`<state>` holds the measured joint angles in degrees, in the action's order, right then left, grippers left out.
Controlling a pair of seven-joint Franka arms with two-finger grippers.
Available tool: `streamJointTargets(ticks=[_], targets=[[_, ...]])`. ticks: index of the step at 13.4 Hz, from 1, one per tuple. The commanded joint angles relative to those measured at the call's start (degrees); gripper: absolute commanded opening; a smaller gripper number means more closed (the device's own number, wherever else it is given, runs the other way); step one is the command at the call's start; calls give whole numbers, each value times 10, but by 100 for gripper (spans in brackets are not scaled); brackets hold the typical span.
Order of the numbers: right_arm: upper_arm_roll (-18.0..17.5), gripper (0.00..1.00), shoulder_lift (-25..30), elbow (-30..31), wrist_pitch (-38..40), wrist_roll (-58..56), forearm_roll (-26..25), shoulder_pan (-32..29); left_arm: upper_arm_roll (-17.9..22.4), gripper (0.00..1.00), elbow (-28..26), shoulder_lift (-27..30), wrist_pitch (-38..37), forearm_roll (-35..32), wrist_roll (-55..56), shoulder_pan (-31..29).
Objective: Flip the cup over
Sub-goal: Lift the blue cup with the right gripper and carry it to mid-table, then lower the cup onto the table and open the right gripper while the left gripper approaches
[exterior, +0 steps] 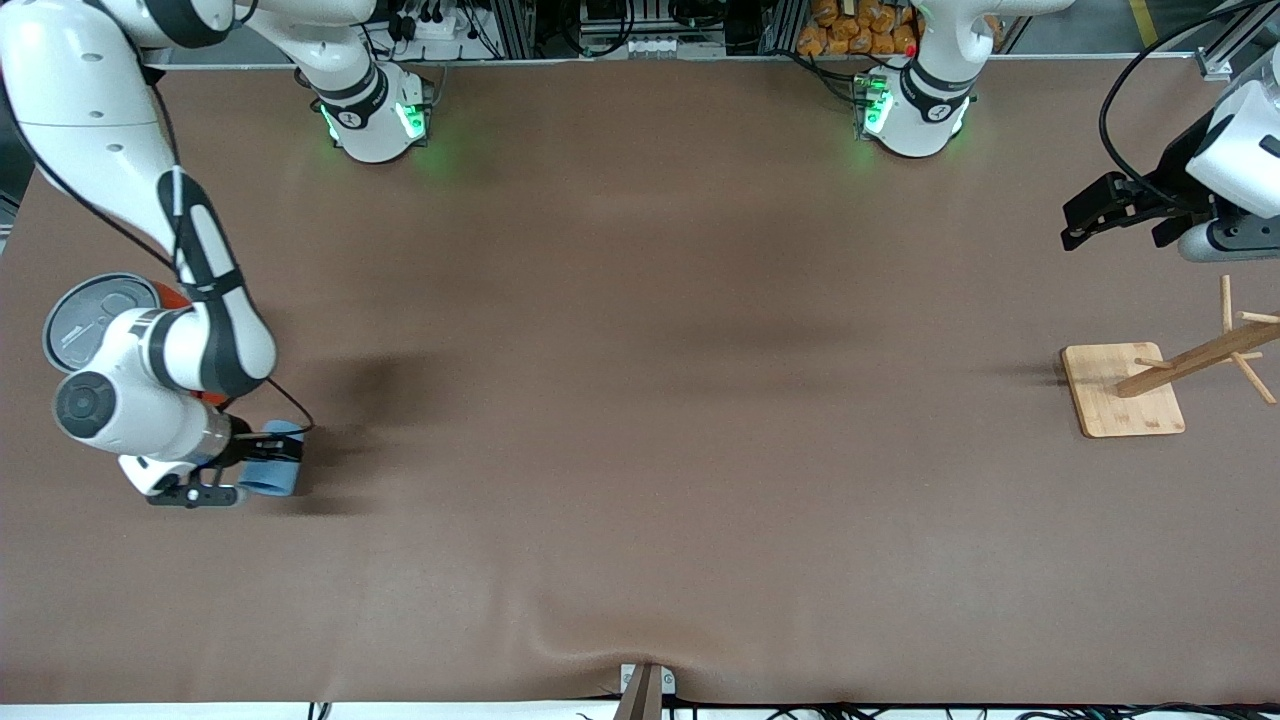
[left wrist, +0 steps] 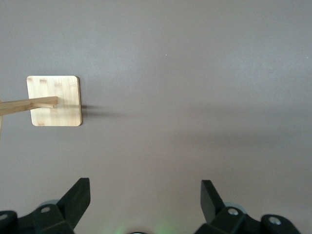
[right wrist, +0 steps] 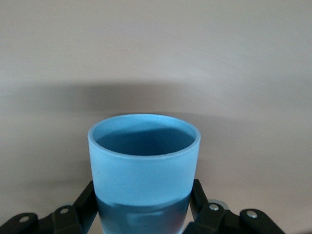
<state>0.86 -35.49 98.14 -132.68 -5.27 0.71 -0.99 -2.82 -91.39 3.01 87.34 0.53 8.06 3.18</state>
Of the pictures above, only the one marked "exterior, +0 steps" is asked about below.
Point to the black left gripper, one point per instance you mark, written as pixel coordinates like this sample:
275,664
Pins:
1176,171

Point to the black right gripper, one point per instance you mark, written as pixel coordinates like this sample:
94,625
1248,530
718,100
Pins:
246,447

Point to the light blue cup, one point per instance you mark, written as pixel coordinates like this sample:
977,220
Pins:
275,480

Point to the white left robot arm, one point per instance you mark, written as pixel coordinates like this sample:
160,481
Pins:
930,110

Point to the wooden mug tree stand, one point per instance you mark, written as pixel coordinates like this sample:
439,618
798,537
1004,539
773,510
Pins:
1110,400

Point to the orange can with silver lid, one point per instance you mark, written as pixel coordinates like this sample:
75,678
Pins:
90,320

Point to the orange packets pile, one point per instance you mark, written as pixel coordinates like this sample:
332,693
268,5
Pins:
850,30

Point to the brown table cover mat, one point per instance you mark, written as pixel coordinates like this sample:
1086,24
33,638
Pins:
640,350

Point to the metal table clamp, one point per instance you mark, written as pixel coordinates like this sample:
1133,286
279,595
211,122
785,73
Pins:
645,695

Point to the white power strip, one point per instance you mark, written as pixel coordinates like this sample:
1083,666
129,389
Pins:
440,28

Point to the white terminal block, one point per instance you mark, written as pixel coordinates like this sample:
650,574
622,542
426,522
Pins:
670,45

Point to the aluminium frame profile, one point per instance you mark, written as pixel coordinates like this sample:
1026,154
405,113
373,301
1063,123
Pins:
1215,62
782,28
515,30

